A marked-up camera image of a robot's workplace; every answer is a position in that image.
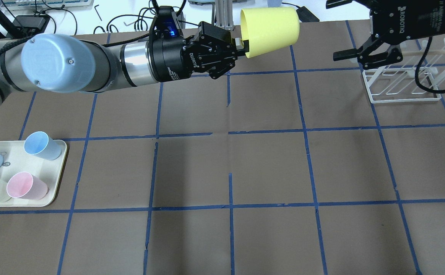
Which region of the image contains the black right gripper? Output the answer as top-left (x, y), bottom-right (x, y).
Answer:
top-left (326, 0), bottom-right (445, 70)

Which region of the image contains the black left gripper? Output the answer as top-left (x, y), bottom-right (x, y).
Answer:
top-left (148, 21), bottom-right (249, 82)

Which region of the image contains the yellow plastic cup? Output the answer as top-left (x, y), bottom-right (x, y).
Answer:
top-left (240, 7), bottom-right (300, 58)

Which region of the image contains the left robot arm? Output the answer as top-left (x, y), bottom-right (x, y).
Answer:
top-left (0, 21), bottom-right (249, 106)

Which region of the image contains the pink plastic cup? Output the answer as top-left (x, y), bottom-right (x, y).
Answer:
top-left (7, 171), bottom-right (49, 200)

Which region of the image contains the black power adapter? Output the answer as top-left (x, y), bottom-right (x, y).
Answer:
top-left (296, 6), bottom-right (320, 23)

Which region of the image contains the cream plastic tray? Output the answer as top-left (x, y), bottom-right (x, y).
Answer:
top-left (0, 140), bottom-right (68, 207)

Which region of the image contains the aluminium frame post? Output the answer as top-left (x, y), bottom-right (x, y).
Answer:
top-left (213, 0), bottom-right (234, 31)

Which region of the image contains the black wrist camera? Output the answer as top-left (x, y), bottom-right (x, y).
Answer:
top-left (149, 6), bottom-right (183, 40)

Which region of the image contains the white wire cup rack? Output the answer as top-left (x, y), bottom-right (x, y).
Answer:
top-left (362, 38), bottom-right (445, 104)

